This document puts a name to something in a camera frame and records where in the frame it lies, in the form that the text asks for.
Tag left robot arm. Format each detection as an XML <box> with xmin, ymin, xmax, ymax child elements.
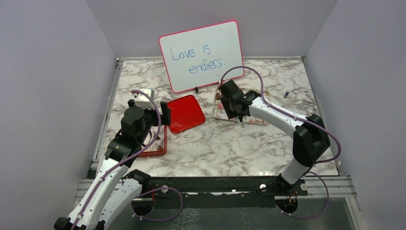
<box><xmin>54</xmin><ymin>99</ymin><xmax>170</xmax><ymax>230</ymax></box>

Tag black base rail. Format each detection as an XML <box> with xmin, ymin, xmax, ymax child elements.
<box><xmin>87</xmin><ymin>170</ymin><xmax>308</xmax><ymax>210</ymax></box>

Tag floral serving tray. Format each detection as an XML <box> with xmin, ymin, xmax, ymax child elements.
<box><xmin>212</xmin><ymin>89</ymin><xmax>268</xmax><ymax>126</ymax></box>

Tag black whiteboard stand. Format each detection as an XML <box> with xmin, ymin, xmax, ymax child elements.
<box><xmin>193</xmin><ymin>80</ymin><xmax>223</xmax><ymax>93</ymax></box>

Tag red chocolate box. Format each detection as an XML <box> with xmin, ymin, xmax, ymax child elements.
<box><xmin>138</xmin><ymin>126</ymin><xmax>168</xmax><ymax>158</ymax></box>

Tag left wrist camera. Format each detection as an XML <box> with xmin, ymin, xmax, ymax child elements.
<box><xmin>131</xmin><ymin>89</ymin><xmax>155</xmax><ymax>110</ymax></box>

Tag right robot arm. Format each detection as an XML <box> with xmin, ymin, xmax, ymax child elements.
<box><xmin>218</xmin><ymin>80</ymin><xmax>331</xmax><ymax>195</ymax></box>

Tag white board pink frame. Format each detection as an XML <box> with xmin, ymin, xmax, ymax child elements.
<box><xmin>158</xmin><ymin>20</ymin><xmax>245</xmax><ymax>93</ymax></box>

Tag red box lid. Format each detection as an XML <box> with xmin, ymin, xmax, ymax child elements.
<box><xmin>168</xmin><ymin>95</ymin><xmax>206</xmax><ymax>134</ymax></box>

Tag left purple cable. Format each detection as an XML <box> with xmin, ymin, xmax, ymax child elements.
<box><xmin>70</xmin><ymin>90</ymin><xmax>162</xmax><ymax>230</ymax></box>

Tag metal tongs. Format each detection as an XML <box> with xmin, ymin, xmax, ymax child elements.
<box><xmin>237</xmin><ymin>118</ymin><xmax>246</xmax><ymax>128</ymax></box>

